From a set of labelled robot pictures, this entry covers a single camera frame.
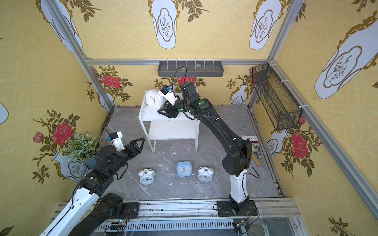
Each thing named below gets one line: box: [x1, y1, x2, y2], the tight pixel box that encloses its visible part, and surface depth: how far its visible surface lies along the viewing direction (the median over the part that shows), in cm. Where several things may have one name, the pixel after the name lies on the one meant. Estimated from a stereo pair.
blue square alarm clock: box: [176, 161, 193, 177], surface depth 84 cm
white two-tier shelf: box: [138, 89, 200, 153], surface depth 85 cm
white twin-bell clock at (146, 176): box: [138, 168, 156, 185], surface depth 80 cm
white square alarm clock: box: [145, 89, 166, 110], surface depth 73 cm
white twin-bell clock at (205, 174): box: [197, 166, 215, 182], surface depth 80 cm
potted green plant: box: [62, 131, 100, 170], surface depth 80 cm
